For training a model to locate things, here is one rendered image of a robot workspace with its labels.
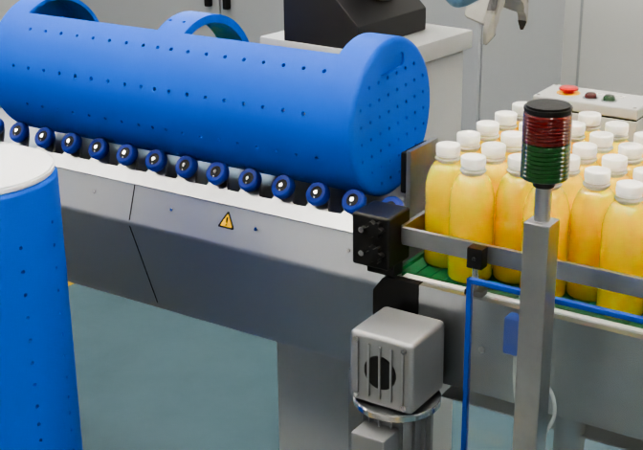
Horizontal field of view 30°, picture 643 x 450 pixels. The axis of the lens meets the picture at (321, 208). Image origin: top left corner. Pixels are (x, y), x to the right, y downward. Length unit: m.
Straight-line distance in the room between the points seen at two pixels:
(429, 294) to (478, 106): 1.83
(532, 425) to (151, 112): 0.96
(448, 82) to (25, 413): 1.09
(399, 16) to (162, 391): 1.48
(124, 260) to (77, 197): 0.16
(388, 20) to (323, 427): 0.93
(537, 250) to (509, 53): 2.20
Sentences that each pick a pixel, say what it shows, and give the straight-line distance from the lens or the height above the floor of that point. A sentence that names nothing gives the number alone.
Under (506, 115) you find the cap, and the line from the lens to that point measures 2.11.
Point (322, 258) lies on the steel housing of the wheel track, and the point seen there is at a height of 0.86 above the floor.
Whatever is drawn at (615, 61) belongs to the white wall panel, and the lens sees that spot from 4.87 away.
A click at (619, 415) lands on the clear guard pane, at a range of 1.81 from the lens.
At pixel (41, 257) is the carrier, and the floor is 0.90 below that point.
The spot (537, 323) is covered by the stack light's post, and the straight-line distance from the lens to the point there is 1.67.
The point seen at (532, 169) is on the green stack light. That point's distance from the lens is 1.58.
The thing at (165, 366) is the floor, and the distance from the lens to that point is 3.65.
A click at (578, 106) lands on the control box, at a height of 1.09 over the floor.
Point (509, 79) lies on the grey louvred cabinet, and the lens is 3.82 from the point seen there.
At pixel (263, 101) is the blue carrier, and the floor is 1.13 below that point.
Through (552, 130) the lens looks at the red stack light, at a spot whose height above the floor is 1.23.
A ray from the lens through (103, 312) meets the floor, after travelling 4.03.
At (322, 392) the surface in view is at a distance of 2.72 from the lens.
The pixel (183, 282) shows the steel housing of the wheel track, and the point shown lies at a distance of 2.40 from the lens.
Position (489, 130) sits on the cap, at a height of 1.10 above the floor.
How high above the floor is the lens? 1.67
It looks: 20 degrees down
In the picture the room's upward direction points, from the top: 1 degrees counter-clockwise
